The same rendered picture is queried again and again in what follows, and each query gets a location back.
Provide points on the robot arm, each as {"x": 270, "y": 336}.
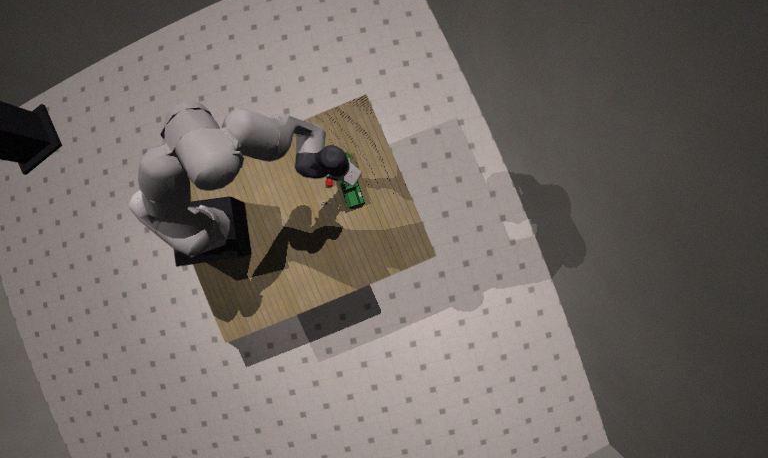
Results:
{"x": 211, "y": 158}

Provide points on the green three-compartment bin rack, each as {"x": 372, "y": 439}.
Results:
{"x": 351, "y": 195}

